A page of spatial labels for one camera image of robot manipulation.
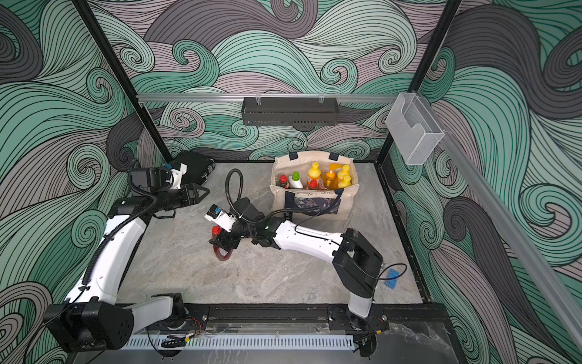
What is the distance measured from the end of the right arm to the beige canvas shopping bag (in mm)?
231

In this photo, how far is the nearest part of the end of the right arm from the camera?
1.92ft

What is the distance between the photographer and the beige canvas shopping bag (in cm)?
87
